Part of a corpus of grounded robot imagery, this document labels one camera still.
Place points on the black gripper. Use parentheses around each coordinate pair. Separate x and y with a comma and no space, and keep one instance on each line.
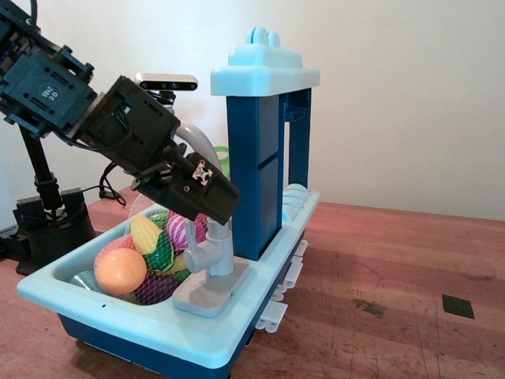
(130,128)

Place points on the white plastic hinge clip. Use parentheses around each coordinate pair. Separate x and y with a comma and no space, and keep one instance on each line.
(272,316)
(292,274)

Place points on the light blue toy plates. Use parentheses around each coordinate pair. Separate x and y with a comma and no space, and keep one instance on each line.
(294,197)

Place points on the silver depth camera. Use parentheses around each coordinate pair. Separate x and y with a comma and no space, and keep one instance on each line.
(166,82)

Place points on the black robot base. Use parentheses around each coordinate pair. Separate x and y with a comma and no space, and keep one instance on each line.
(39,238)

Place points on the dark blue toy shelf tower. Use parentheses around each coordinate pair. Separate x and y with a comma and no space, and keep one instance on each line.
(268,93)

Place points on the orange toy fruit ball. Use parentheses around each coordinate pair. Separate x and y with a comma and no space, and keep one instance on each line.
(120,271)

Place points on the grey toy faucet lever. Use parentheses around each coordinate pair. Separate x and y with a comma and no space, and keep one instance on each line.
(215,254)

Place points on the green plastic toy piece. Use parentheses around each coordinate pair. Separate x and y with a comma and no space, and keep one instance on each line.
(223,155)

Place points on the pink striped toy vegetable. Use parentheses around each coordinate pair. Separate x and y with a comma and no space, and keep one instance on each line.
(175,229)

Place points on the blue toy kitchen sink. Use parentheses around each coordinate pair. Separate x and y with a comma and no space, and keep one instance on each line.
(162,337)

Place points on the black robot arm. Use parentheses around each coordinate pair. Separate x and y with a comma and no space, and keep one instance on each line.
(45,89)

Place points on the black tape patch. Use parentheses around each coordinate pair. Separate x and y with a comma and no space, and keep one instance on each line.
(457,306)

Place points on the purple toy eggplant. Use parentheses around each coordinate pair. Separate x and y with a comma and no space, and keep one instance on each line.
(156,289)

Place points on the yellow toy corn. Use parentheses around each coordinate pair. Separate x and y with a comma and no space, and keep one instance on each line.
(145,234)

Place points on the green toy vegetable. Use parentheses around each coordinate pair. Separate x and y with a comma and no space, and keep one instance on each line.
(161,259)

